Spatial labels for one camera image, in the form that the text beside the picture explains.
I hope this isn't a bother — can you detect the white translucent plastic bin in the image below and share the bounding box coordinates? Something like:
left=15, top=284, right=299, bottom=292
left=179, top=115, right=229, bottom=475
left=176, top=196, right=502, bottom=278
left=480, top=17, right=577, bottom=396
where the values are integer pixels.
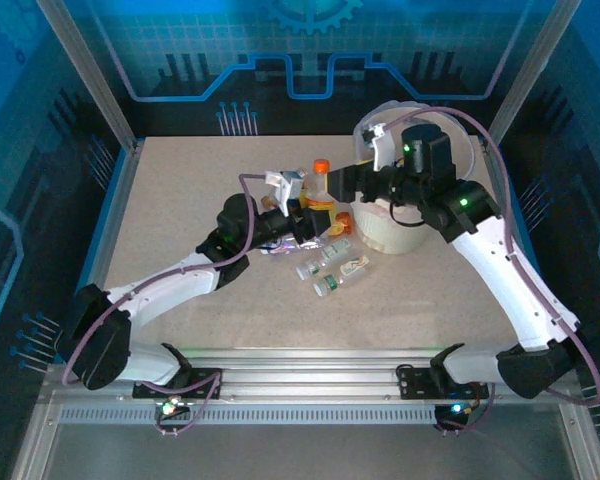
left=352, top=99, right=481, bottom=256

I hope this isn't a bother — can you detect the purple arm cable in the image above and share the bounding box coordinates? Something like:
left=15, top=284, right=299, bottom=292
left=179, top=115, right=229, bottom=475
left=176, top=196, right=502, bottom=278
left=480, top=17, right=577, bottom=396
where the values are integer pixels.
left=382, top=105, right=600, bottom=436
left=62, top=172, right=276, bottom=439

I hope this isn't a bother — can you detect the green lit controller board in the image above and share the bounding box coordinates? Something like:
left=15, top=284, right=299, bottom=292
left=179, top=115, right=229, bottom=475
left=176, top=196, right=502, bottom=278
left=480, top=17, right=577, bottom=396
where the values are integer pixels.
left=154, top=394, right=191, bottom=419
left=433, top=402, right=474, bottom=432

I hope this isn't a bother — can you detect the crushed bottle orange label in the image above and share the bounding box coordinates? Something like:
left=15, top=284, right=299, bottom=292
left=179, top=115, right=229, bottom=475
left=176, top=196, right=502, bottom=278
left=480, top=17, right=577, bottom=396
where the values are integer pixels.
left=302, top=158, right=339, bottom=214

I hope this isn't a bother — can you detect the clear bottle purple label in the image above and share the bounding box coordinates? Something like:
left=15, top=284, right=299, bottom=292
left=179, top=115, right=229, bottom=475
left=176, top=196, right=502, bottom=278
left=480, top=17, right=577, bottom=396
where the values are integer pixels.
left=262, top=237, right=326, bottom=256

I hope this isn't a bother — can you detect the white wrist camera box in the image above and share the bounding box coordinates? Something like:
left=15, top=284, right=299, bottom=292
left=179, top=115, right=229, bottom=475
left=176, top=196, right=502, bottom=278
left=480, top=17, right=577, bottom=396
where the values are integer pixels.
left=359, top=122, right=396, bottom=171
left=263, top=169, right=306, bottom=216

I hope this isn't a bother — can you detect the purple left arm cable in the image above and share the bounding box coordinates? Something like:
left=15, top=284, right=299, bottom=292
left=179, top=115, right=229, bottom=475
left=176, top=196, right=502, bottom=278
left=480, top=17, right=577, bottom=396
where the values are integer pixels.
left=62, top=172, right=276, bottom=439

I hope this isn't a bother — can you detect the aluminium frame post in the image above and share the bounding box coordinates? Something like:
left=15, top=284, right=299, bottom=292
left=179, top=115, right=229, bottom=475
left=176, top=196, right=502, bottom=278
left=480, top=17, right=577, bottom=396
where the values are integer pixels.
left=34, top=0, right=144, bottom=151
left=482, top=0, right=581, bottom=149

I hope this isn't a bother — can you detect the small bottle green white label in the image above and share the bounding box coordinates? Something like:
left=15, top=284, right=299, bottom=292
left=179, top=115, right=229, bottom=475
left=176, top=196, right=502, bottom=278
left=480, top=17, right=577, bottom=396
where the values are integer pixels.
left=295, top=238, right=354, bottom=280

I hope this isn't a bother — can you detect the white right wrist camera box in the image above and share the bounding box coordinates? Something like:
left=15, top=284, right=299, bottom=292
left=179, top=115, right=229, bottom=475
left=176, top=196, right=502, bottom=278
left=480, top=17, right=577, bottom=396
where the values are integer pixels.
left=359, top=122, right=396, bottom=171

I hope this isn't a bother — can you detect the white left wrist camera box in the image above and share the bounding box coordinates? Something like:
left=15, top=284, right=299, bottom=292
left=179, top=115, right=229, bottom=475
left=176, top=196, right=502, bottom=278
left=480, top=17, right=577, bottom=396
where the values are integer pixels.
left=263, top=169, right=306, bottom=216

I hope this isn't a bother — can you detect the small bottle swirl print label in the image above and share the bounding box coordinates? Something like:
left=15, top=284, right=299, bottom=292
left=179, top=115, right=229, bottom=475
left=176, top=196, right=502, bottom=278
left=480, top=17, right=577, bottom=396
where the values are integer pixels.
left=313, top=253, right=372, bottom=297

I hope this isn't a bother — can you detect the slotted grey cable duct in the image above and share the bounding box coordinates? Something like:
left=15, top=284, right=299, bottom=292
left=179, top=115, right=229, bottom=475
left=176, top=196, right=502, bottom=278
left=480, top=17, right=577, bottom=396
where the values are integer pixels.
left=57, top=405, right=444, bottom=426

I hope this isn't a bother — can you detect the aluminium front rail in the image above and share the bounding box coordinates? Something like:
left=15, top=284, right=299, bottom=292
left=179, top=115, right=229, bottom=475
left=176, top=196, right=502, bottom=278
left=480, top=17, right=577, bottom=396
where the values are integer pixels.
left=37, top=347, right=584, bottom=426

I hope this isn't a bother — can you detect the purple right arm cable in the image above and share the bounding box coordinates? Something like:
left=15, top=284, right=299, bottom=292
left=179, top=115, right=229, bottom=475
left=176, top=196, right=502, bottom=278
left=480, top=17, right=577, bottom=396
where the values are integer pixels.
left=382, top=105, right=600, bottom=436

